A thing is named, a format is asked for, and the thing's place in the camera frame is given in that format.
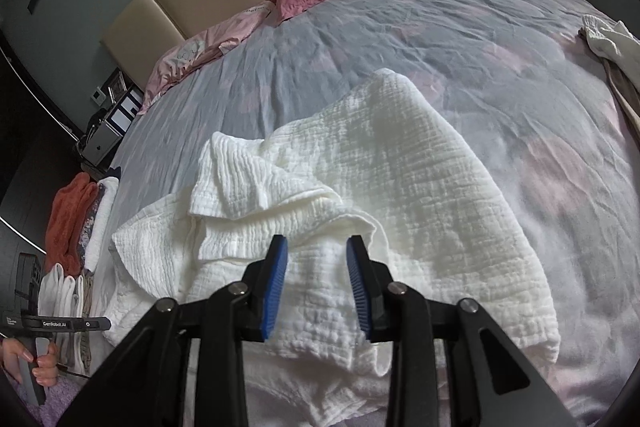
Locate white crinkled cotton garment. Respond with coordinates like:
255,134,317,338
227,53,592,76
106,69,561,426

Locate purple fuzzy sleeve forearm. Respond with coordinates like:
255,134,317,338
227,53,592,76
9,375,84,427

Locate white striped folded clothes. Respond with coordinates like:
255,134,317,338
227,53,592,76
38,263,92,376

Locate person's left hand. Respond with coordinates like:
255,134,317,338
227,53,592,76
0,337,61,389

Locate floral dark folded garment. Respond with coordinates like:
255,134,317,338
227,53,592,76
75,183,105,272

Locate orange folded towel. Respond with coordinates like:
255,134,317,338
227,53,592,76
44,172,98,277

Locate left black-white nightstand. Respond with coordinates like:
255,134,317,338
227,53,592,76
76,68,143,170

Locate grey pink-dotted duvet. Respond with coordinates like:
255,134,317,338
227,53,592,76
110,0,639,426

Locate light pink pillow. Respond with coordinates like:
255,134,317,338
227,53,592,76
139,1,274,115

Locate cream garment at bed edge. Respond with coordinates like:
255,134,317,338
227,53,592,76
579,15,640,143

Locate small wall thermostat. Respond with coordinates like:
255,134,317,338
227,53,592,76
91,88,106,106

